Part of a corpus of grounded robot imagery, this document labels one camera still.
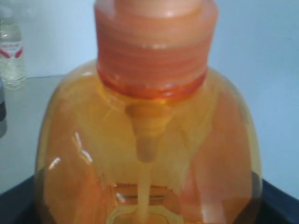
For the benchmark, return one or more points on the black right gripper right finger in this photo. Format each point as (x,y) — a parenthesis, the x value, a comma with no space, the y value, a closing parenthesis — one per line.
(277,207)

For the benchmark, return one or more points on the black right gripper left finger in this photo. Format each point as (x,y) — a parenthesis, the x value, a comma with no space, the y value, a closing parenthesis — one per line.
(17,204)

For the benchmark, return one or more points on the orange dish soap pump bottle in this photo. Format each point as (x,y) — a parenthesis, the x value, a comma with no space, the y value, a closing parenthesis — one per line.
(148,133)

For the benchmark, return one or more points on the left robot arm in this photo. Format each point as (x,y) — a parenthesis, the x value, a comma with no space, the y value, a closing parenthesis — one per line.
(3,112)

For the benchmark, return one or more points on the clear plastic water bottle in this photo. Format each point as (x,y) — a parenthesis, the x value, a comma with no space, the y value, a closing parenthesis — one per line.
(12,66)

